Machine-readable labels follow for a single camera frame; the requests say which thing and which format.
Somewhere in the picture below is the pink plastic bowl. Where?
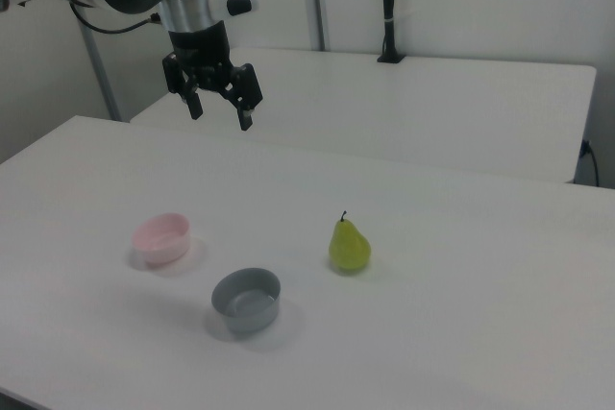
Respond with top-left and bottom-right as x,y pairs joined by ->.
132,212 -> 191,266

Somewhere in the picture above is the black camera pole with clamp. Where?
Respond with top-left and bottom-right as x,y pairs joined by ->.
376,0 -> 407,65

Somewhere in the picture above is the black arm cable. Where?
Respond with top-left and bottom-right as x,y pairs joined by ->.
68,0 -> 162,36

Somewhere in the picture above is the green pear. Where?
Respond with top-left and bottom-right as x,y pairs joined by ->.
328,210 -> 373,273

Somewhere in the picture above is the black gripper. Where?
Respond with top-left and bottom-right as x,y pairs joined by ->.
161,19 -> 265,133

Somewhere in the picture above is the white side table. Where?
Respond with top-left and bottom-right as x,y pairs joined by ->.
129,47 -> 598,184

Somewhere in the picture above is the grey plastic bowl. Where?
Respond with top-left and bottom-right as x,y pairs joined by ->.
210,267 -> 283,333

